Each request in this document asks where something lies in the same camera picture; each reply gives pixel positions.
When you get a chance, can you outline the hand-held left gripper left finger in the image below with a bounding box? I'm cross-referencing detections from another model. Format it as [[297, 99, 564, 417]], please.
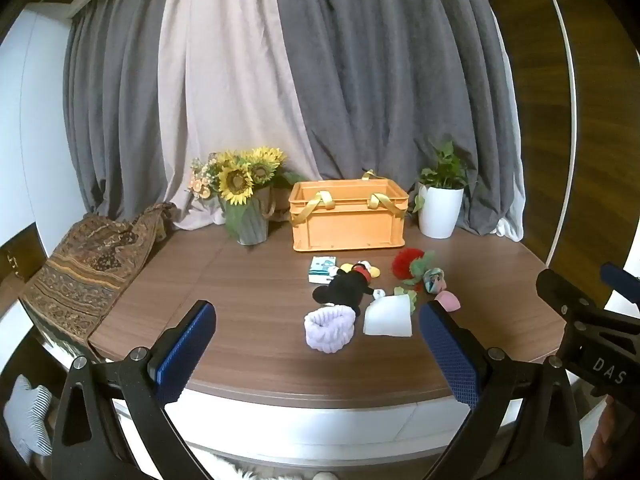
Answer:
[[51, 300, 217, 480]]

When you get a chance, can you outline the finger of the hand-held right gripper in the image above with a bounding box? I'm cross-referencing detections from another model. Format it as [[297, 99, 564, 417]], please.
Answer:
[[600, 262, 640, 306], [536, 268, 601, 322]]

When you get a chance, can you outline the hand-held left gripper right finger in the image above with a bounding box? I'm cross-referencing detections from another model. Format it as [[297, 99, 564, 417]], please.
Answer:
[[419, 301, 586, 480]]

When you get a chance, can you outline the black mouse plush toy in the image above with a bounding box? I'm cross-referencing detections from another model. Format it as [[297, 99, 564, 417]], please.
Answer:
[[312, 259, 387, 319]]

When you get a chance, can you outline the white teal tissue packet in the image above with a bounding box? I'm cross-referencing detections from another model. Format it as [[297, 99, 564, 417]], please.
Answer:
[[307, 256, 340, 284]]

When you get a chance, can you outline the orange plastic crate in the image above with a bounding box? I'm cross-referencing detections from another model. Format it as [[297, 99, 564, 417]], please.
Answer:
[[289, 180, 407, 254]]

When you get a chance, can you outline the person's right hand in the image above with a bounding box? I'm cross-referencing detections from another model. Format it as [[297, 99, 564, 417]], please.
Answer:
[[584, 399, 621, 480]]

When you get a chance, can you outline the white folded cloth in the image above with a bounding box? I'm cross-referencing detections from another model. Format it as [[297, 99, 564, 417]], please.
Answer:
[[363, 294, 414, 337]]

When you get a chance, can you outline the green felt leaf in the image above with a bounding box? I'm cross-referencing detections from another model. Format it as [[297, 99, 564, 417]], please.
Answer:
[[394, 287, 419, 316]]

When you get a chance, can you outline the white sheer curtain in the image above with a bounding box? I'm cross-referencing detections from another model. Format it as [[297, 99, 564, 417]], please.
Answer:
[[492, 10, 527, 242]]

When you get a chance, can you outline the red pompom flower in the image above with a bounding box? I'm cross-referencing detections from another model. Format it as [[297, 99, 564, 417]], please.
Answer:
[[391, 247, 437, 287]]

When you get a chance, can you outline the purple fluffy headband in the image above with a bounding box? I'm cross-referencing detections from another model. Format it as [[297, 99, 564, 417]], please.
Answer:
[[304, 306, 357, 353]]

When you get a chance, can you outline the brown patterned cloth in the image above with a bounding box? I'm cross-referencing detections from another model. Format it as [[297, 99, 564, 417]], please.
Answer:
[[19, 202, 177, 362]]

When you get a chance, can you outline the green plant in white pot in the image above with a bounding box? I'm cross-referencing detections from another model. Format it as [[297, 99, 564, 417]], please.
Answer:
[[409, 140, 477, 240]]

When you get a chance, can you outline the striped star pillow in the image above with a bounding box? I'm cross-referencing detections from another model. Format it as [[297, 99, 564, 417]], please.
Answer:
[[3, 375, 54, 457]]

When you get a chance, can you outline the pink artificial flower bunch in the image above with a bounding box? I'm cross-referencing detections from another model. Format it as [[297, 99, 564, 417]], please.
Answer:
[[187, 157, 222, 202]]

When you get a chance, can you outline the artificial sunflower bouquet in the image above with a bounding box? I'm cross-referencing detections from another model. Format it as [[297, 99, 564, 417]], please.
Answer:
[[212, 146, 307, 238]]

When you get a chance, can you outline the white curved pole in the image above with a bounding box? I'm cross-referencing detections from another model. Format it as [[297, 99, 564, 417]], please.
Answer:
[[532, 0, 577, 267]]

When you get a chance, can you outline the grey curtain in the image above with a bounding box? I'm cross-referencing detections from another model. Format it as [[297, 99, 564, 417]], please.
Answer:
[[270, 0, 526, 237], [63, 0, 173, 217]]

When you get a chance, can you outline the pale pink curtain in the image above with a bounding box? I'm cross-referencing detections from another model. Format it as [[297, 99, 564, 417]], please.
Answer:
[[157, 0, 321, 233]]

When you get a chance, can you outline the brown bag with rope handle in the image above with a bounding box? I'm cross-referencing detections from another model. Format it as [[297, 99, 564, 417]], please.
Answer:
[[262, 186, 294, 222]]

